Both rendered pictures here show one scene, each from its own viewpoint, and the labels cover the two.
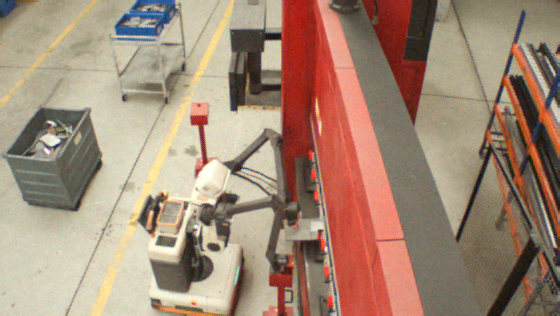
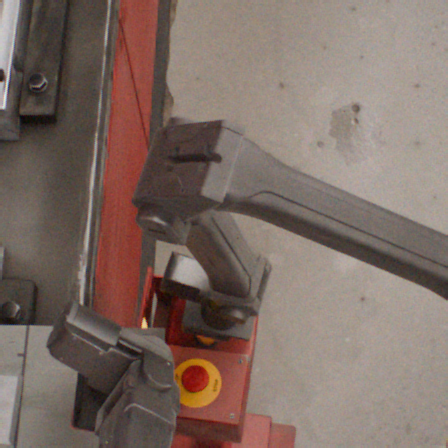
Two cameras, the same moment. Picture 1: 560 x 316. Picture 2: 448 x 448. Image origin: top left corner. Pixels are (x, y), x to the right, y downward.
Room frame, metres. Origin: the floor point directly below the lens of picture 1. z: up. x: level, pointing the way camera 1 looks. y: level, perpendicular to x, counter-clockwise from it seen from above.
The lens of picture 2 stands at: (2.54, 0.12, 2.25)
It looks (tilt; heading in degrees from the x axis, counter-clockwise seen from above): 65 degrees down; 190
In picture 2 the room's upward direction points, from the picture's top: 6 degrees counter-clockwise
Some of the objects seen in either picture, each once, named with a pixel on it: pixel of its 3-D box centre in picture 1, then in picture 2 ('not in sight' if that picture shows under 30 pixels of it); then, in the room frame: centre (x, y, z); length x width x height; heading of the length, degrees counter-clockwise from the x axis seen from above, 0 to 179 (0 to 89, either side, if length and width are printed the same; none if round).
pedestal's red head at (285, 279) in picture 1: (281, 268); (195, 357); (2.08, -0.02, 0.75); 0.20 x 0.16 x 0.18; 176
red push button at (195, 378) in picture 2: not in sight; (195, 380); (2.13, -0.02, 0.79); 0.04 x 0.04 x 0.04
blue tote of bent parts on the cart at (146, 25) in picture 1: (139, 26); not in sight; (5.28, 1.63, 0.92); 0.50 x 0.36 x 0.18; 83
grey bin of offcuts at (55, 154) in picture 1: (57, 158); not in sight; (3.61, 2.22, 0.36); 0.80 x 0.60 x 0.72; 173
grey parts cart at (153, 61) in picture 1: (150, 52); not in sight; (5.45, 1.60, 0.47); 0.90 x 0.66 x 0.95; 173
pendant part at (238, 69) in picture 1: (238, 76); not in sight; (3.41, 0.32, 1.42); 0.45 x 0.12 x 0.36; 0
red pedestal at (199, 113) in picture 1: (202, 140); not in sight; (3.82, 0.75, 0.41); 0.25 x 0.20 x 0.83; 93
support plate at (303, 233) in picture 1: (304, 229); (55, 396); (2.22, -0.17, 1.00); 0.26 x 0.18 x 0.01; 93
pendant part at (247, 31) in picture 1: (249, 61); not in sight; (3.46, 0.24, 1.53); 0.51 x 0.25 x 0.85; 0
